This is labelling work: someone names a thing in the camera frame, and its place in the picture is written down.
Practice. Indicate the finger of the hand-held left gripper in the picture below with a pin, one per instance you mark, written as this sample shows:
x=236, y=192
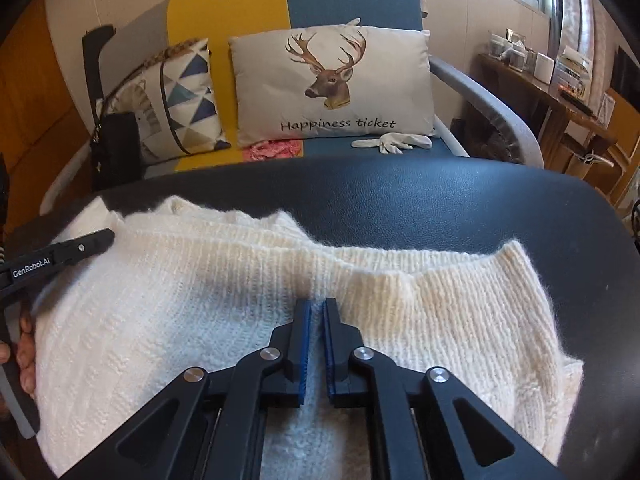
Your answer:
x=60, y=255

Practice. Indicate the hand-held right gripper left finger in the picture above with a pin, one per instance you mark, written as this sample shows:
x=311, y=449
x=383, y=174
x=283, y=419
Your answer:
x=304, y=350

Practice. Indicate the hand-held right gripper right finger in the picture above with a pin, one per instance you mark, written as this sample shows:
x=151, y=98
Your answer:
x=330, y=350

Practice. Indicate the cream knit sweater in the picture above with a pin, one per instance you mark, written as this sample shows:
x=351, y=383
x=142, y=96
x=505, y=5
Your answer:
x=175, y=300

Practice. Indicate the person's left hand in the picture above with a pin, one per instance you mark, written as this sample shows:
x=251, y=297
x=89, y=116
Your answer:
x=25, y=360

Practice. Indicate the black handbag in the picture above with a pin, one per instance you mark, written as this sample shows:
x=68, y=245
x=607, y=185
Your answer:
x=117, y=155

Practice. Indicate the wooden wardrobe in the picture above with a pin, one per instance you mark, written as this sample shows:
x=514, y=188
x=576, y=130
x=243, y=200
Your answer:
x=35, y=110

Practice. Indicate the triangle pattern cushion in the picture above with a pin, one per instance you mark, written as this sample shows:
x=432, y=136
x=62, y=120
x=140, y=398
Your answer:
x=190, y=105

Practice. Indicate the pink patterned cloth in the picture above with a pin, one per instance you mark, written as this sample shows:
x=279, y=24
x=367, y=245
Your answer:
x=272, y=150

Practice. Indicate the white glove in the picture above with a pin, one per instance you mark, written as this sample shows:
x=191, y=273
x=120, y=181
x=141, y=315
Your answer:
x=395, y=142

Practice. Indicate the brown checkered bag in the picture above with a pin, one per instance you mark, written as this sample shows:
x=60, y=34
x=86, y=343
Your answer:
x=165, y=57

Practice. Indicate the deer print cushion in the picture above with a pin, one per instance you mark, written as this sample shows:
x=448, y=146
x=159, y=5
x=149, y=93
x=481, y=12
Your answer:
x=390, y=80

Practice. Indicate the wooden desk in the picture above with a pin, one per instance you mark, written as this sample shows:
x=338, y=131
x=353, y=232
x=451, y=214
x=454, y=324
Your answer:
x=550, y=110

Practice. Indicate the patterned curtain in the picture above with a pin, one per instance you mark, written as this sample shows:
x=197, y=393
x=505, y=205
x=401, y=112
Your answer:
x=572, y=20

